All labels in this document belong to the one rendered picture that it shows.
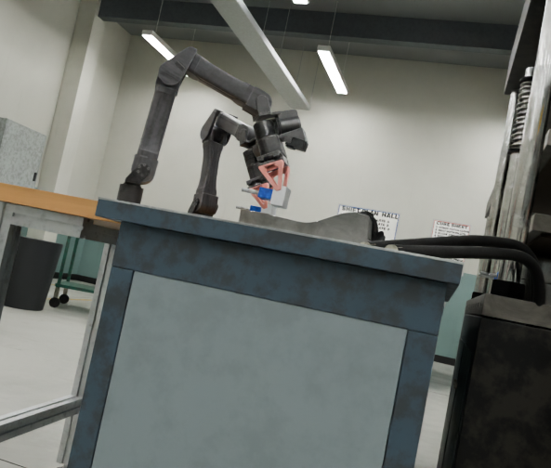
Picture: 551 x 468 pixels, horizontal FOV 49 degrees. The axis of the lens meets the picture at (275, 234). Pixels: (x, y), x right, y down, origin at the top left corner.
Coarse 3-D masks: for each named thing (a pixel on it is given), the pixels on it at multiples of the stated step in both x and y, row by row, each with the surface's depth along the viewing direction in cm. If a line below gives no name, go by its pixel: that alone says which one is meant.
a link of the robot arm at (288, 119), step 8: (264, 96) 164; (256, 104) 164; (264, 104) 164; (264, 112) 164; (272, 112) 166; (280, 112) 167; (288, 112) 168; (296, 112) 169; (256, 120) 170; (280, 120) 167; (288, 120) 167; (296, 120) 168; (288, 128) 167; (296, 128) 168
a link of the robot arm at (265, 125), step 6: (264, 120) 166; (270, 120) 167; (276, 120) 168; (258, 126) 166; (264, 126) 165; (270, 126) 166; (276, 126) 169; (258, 132) 166; (264, 132) 165; (270, 132) 165; (276, 132) 170; (258, 138) 166
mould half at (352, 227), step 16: (256, 224) 176; (272, 224) 175; (288, 224) 174; (304, 224) 172; (320, 224) 171; (336, 224) 170; (352, 224) 169; (368, 224) 168; (352, 240) 168; (368, 240) 167
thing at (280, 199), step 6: (282, 186) 162; (252, 192) 166; (258, 192) 164; (264, 192) 164; (270, 192) 163; (276, 192) 162; (282, 192) 162; (288, 192) 164; (264, 198) 164; (270, 198) 163; (276, 198) 162; (282, 198) 162; (288, 198) 165; (276, 204) 162; (282, 204) 162
